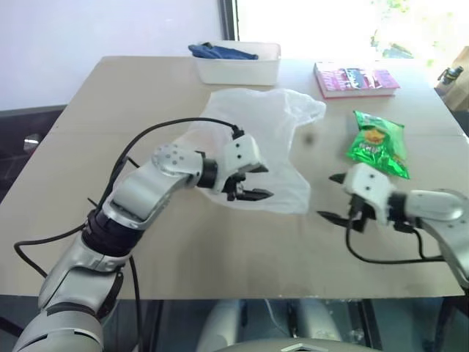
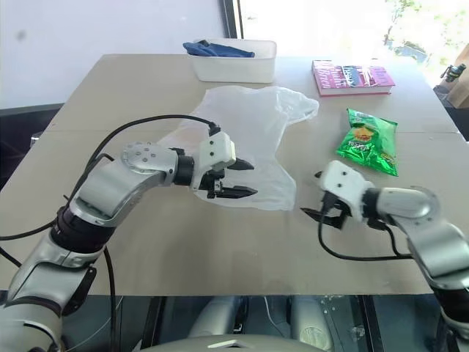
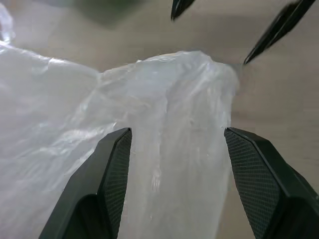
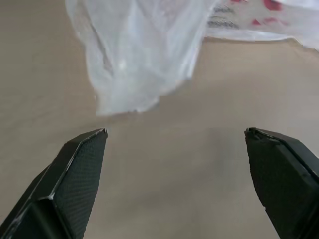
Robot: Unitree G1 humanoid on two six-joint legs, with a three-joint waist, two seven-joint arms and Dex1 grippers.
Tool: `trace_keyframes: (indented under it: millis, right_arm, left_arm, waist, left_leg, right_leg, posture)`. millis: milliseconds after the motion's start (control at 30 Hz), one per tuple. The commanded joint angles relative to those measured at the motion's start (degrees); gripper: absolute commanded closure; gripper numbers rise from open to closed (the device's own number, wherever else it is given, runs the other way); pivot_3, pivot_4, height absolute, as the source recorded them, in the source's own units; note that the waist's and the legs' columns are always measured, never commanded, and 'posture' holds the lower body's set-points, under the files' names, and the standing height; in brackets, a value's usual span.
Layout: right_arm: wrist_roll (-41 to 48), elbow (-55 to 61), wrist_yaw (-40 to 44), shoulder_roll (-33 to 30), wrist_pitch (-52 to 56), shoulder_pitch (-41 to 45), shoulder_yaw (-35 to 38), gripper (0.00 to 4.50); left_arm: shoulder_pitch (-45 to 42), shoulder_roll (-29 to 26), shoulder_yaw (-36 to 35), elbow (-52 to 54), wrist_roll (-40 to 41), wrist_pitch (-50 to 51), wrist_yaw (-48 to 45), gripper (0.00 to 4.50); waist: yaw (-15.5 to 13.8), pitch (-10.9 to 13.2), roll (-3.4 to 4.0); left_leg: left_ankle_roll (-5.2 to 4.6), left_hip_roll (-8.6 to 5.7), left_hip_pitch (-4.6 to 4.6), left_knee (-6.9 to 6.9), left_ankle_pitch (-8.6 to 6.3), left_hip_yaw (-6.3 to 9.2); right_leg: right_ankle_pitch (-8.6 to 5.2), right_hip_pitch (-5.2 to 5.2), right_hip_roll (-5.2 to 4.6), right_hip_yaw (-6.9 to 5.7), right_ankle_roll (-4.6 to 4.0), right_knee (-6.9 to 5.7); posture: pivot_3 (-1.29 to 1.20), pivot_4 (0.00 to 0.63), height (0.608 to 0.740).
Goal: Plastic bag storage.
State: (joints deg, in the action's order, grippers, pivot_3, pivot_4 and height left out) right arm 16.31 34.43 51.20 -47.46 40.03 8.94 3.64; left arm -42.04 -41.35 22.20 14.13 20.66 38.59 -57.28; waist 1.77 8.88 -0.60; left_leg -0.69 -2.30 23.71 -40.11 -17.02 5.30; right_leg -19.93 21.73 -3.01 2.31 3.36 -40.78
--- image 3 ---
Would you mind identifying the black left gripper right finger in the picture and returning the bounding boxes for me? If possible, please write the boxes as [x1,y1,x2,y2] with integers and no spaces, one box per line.
[223,127,319,239]

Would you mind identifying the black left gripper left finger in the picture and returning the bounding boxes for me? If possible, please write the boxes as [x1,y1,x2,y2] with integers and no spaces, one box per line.
[38,127,133,239]

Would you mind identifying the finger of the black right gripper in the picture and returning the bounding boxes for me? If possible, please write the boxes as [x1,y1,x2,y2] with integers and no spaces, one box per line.
[170,0,195,21]
[243,0,319,65]

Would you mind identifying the translucent white plastic bag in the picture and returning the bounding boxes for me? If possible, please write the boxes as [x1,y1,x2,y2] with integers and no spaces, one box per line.
[0,4,241,239]

